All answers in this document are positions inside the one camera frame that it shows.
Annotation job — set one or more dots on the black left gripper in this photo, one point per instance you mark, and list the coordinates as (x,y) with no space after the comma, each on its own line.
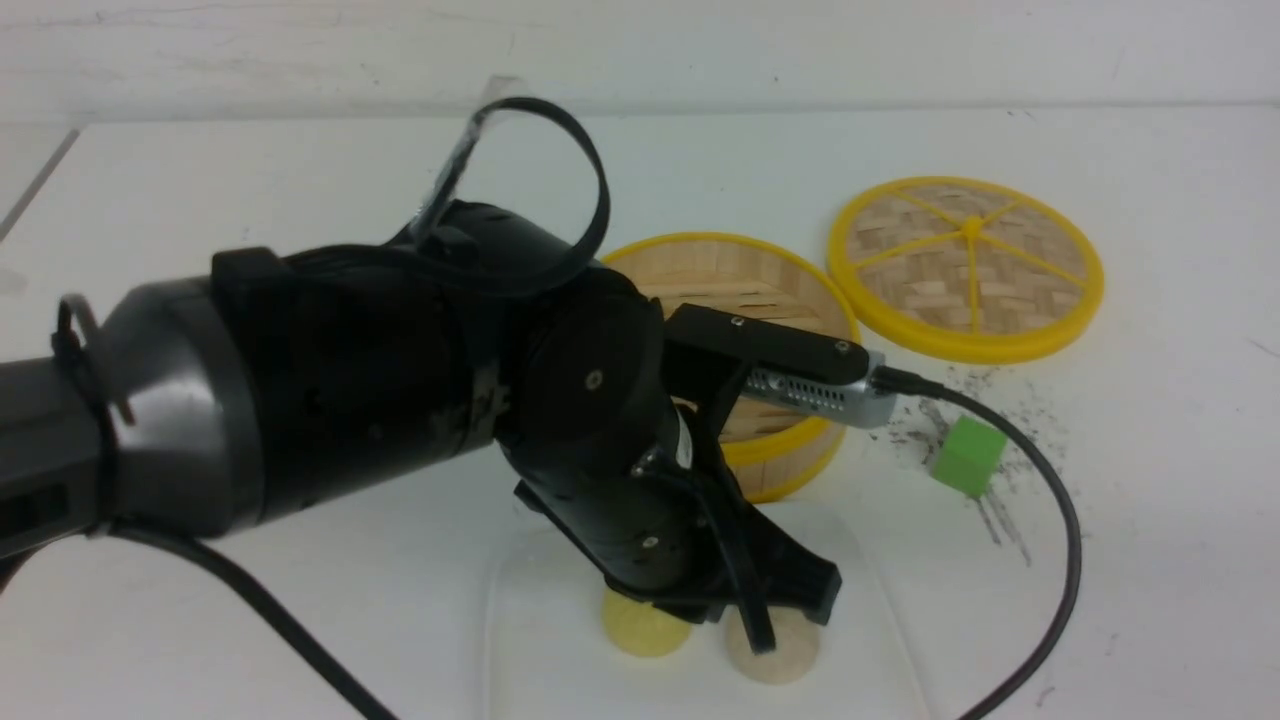
(665,523)

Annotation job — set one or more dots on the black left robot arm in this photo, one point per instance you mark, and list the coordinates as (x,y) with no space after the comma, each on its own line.
(214,404)

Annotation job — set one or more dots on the beige steamed bun on plate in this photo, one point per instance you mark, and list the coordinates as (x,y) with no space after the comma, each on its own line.
(796,653)

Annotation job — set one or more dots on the yellow steamed bun on plate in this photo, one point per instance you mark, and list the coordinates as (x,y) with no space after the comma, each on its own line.
(640,629)

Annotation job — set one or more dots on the white square plate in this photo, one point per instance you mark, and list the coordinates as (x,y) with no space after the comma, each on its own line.
(546,655)

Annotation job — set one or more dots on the bamboo steamer basket yellow rim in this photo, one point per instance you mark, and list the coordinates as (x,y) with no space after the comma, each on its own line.
(772,452)

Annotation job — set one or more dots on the green cube block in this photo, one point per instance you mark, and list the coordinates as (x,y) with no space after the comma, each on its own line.
(969,456)

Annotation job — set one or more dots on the bamboo steamer lid yellow rim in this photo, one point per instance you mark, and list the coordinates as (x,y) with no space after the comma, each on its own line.
(964,270)

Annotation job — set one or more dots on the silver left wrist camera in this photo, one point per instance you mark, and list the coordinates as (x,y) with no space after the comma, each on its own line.
(800,375)

